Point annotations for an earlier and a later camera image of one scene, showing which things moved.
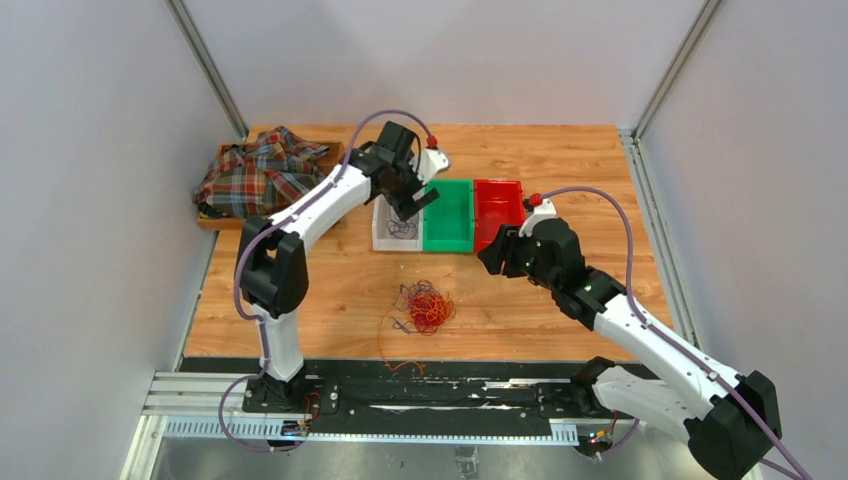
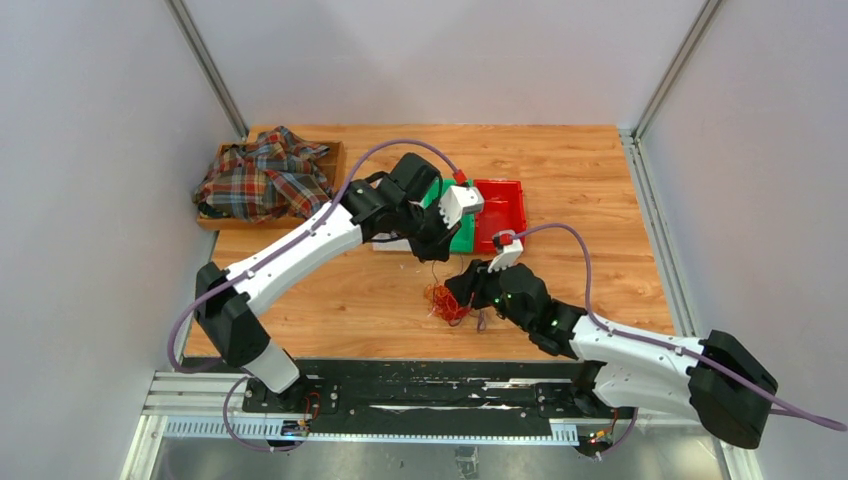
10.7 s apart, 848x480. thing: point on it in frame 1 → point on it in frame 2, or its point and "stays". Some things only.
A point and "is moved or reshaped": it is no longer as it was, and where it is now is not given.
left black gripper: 406,204 → 439,248
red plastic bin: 497,203 stays
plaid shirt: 261,178 stays
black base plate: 446,391 stays
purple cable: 402,229 is moved or reshaped
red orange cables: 427,309 is moved or reshaped
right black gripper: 495,255 → 464,286
